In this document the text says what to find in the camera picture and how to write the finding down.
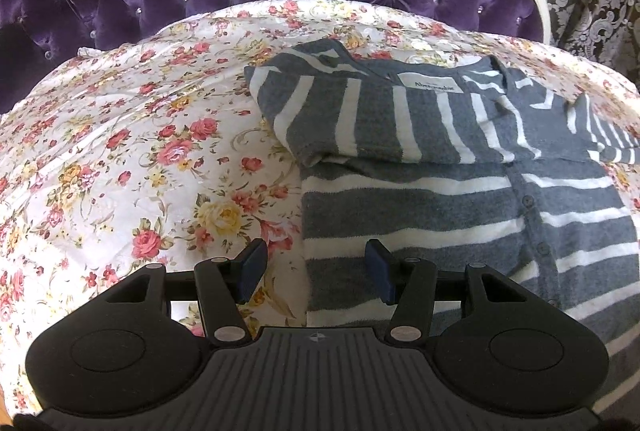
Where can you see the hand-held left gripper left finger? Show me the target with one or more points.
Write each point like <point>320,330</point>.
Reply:
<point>253,268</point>

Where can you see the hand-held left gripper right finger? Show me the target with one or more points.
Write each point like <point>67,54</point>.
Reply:
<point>378,272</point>

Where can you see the grey white striped cardigan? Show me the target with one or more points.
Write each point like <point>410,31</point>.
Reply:
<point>425,126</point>

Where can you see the floral bed sheet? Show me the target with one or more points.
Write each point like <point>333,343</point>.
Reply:
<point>125,136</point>

